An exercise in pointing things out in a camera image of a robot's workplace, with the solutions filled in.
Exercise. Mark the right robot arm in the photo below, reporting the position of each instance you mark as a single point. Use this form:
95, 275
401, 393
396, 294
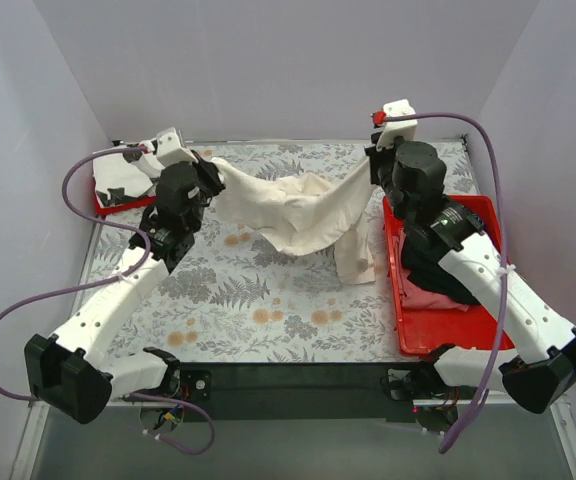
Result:
454, 238

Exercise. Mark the large red bin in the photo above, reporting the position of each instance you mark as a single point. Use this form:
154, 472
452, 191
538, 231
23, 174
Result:
421, 331

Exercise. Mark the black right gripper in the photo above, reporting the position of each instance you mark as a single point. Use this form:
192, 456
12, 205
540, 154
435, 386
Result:
377, 163

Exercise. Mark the cream white t-shirt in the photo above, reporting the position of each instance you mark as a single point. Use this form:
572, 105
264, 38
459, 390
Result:
302, 215

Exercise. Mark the small red tray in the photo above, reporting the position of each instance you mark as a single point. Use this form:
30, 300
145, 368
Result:
117, 193

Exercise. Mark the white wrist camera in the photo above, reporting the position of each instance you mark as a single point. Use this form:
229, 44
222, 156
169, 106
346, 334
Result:
167, 148
389, 124

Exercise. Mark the floral patterned table mat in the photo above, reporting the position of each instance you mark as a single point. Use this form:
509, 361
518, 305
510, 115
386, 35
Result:
234, 298

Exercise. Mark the aluminium frame rail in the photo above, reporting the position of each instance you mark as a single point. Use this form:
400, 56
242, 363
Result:
470, 375

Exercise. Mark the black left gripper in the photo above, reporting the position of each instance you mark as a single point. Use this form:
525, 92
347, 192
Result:
210, 176

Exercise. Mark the black garment in bin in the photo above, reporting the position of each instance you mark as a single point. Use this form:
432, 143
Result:
433, 270

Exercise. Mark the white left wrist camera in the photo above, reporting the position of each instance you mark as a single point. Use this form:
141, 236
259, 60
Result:
167, 148

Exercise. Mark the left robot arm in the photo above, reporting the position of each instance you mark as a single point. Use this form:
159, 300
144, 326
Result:
71, 370

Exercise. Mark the pink garment in bin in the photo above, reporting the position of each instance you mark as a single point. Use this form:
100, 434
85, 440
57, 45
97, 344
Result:
428, 300

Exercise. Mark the folded white printed t-shirt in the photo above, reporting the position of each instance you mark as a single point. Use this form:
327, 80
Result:
125, 163

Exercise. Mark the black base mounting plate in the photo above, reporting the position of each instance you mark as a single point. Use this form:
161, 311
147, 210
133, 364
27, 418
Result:
309, 391

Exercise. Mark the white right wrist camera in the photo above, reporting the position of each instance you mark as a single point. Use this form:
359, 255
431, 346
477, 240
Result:
389, 124

